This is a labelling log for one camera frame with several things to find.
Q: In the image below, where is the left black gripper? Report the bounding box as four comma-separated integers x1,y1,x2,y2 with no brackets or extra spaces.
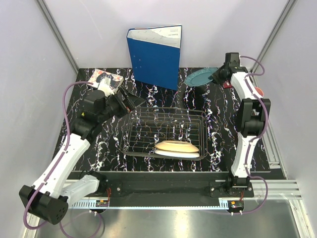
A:
99,85,145,122

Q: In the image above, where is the teal plate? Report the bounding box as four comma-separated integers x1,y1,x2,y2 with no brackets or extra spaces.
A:
184,67,218,87

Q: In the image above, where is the tall pink cup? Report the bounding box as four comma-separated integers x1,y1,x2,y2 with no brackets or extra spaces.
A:
255,87,264,97

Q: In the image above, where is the beige plate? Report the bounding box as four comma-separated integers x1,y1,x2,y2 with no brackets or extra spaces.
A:
155,140,199,153

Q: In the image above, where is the white plate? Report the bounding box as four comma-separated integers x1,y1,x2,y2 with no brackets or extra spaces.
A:
154,149,200,158

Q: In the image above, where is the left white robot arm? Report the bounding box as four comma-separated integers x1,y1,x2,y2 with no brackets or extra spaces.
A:
19,87,145,225

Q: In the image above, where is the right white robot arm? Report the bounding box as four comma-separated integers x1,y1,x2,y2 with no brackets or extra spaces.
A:
210,52,271,197

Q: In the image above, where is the dark red card box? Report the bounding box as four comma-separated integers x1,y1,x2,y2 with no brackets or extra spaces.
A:
222,81,232,89

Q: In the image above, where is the floral cover book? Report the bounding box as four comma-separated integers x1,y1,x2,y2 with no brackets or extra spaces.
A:
88,69,124,91

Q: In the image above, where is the blue binder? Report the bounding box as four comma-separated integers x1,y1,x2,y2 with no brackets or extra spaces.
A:
126,25,182,90

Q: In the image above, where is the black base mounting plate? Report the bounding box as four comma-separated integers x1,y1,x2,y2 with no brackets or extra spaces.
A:
101,171,255,198

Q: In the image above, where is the wire dish rack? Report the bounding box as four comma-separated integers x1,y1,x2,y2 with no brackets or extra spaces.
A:
120,107,208,160

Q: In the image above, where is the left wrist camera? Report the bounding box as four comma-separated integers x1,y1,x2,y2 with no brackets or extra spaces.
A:
98,77,114,97

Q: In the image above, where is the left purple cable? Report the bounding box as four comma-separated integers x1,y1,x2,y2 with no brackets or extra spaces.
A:
22,81,106,237

